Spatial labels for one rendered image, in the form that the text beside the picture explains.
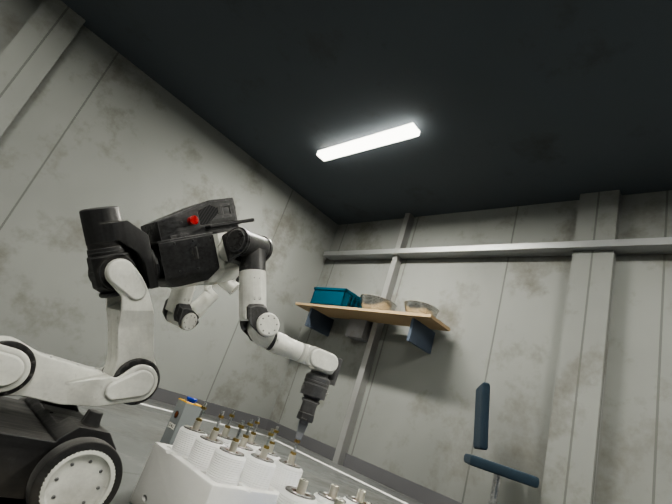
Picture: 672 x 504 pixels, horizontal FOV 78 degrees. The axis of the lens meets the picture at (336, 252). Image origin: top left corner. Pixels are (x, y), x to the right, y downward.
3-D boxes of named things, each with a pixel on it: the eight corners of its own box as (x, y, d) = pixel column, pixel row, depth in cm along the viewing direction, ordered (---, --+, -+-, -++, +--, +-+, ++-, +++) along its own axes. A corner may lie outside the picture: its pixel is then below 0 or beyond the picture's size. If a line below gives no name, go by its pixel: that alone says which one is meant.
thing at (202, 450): (205, 505, 128) (228, 444, 134) (197, 513, 119) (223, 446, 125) (176, 495, 128) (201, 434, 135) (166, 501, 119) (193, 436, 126)
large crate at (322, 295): (362, 318, 480) (367, 302, 487) (340, 305, 456) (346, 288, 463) (330, 315, 518) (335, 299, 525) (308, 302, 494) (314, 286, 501)
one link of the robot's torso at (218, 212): (158, 203, 128) (254, 193, 153) (121, 216, 153) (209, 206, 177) (177, 297, 131) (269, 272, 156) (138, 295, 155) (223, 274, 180)
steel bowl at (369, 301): (400, 323, 443) (403, 309, 448) (378, 308, 418) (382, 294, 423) (370, 319, 472) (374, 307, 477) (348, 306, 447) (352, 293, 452)
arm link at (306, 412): (292, 415, 147) (303, 381, 151) (318, 424, 146) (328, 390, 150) (290, 415, 135) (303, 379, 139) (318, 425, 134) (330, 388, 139)
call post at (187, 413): (146, 496, 140) (186, 402, 151) (138, 488, 145) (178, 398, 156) (165, 498, 144) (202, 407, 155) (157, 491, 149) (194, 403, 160)
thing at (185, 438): (190, 496, 132) (213, 436, 138) (163, 493, 126) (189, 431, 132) (176, 485, 139) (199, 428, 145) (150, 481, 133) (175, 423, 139)
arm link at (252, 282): (245, 337, 130) (245, 267, 135) (233, 340, 140) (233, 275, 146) (280, 336, 135) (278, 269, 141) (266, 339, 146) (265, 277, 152)
